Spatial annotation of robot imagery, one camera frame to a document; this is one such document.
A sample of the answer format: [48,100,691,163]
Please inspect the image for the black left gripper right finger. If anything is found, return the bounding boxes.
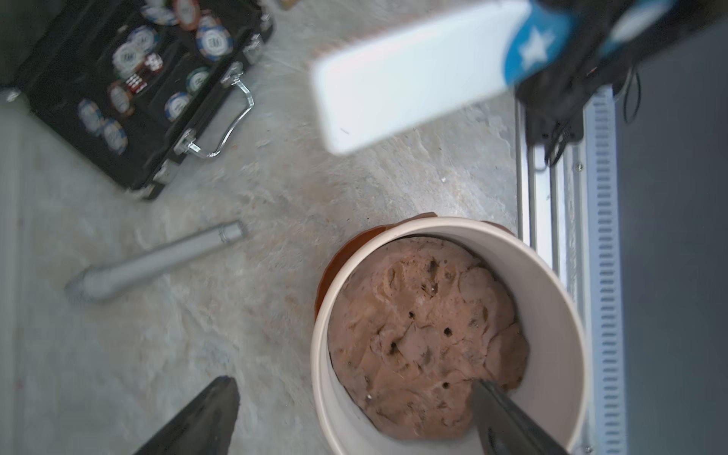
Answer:
[470,380,568,455]

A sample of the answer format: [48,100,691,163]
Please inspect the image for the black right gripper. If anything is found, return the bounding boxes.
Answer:
[511,1,727,145]

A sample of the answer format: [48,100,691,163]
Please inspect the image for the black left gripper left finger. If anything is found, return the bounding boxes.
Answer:
[136,375,240,454]

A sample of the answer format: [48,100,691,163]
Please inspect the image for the white ceramic pot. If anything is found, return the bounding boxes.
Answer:
[311,216,588,454]

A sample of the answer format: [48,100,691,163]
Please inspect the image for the white scrub brush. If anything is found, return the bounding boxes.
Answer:
[311,1,576,155]

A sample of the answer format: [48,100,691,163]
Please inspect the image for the brown dried mud filling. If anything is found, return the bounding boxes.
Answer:
[328,237,529,440]

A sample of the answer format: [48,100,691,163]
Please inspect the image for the orange saucer under pot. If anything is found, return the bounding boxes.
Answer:
[314,212,513,322]

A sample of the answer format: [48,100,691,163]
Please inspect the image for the silver microphone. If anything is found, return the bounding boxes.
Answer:
[64,220,248,303]

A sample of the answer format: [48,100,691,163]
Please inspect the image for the black poker chip case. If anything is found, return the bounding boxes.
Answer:
[1,1,275,200]

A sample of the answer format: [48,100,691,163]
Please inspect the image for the aluminium frame rail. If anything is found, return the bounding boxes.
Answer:
[516,86,629,454]

